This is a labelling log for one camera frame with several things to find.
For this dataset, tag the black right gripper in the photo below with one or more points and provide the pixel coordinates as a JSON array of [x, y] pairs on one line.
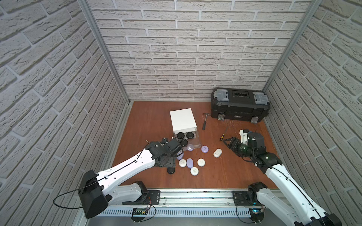
[[232, 145]]

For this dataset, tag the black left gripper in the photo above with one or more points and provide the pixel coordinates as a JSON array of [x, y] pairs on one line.
[[175, 145]]

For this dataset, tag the white oblong earphone case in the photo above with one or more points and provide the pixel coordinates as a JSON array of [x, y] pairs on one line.
[[217, 153]]

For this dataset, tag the white round earphone case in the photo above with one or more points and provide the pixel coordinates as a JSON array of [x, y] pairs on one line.
[[194, 171], [201, 162], [182, 163]]

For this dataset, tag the white drawer cabinet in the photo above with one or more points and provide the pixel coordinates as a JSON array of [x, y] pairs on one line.
[[183, 121]]

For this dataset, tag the black oblong earphone case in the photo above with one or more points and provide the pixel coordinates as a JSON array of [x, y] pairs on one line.
[[183, 142]]

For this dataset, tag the clear acrylic drawer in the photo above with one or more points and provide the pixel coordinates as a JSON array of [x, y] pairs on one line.
[[196, 142]]

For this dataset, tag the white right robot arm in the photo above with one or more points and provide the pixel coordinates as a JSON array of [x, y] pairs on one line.
[[301, 209]]

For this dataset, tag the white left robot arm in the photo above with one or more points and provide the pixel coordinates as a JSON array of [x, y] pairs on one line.
[[99, 190]]

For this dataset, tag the steel claw hammer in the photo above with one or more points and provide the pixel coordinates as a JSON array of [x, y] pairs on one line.
[[205, 120]]

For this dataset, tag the black plastic toolbox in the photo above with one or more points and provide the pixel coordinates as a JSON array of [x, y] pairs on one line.
[[239, 104]]

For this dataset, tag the left controller board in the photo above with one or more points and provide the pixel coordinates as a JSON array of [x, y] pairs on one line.
[[139, 214]]

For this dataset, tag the controller board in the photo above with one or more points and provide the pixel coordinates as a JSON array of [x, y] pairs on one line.
[[139, 214], [256, 215]]

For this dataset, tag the right controller board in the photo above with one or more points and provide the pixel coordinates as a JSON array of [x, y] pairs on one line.
[[256, 215]]

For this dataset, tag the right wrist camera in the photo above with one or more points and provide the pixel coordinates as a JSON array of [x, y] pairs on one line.
[[244, 136]]

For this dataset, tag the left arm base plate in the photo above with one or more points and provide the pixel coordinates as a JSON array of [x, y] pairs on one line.
[[151, 197]]

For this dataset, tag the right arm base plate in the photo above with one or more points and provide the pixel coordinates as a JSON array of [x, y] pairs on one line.
[[243, 197]]

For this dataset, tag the aluminium frame rail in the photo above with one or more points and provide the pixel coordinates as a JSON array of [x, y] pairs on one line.
[[175, 197]]

